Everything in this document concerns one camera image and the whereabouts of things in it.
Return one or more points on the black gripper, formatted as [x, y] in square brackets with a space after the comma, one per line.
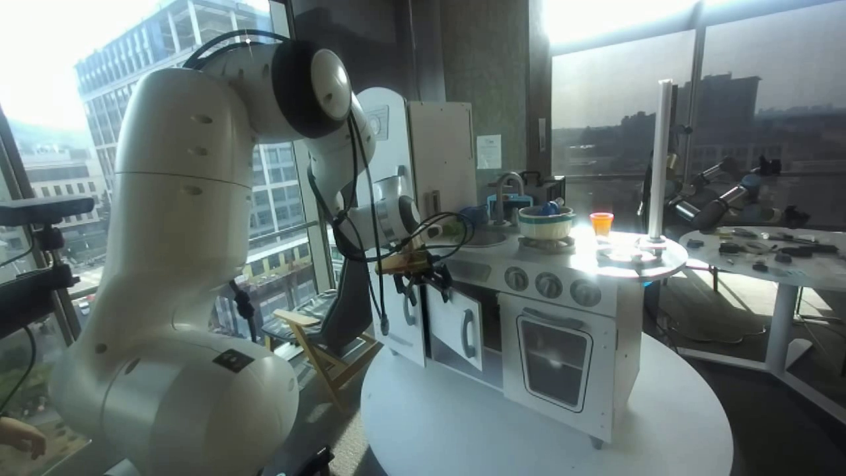
[413, 263]

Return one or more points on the white door with ice dispenser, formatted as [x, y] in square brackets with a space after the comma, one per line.
[383, 123]

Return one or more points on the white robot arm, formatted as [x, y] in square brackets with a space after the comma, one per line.
[175, 221]

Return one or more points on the white oven door with window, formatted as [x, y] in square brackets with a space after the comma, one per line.
[555, 360]

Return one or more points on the blue round toy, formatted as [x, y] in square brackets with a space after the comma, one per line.
[472, 218]

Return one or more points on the grey round oven knob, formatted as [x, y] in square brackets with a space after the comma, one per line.
[517, 279]
[584, 292]
[547, 284]

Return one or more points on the white toy cooking pot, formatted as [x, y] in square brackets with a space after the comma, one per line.
[545, 225]

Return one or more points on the grey toy faucet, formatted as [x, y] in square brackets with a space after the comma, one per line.
[508, 180]

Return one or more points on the white toy kitchen body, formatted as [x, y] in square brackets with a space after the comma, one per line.
[565, 266]

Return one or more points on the white paper note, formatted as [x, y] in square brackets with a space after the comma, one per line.
[489, 151]

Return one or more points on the orange toy cup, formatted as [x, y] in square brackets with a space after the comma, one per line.
[602, 223]

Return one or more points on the white upright pole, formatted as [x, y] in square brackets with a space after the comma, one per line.
[662, 160]

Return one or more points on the white side table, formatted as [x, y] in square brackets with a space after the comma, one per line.
[793, 266]

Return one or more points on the black camera stand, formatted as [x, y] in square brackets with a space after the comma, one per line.
[36, 280]

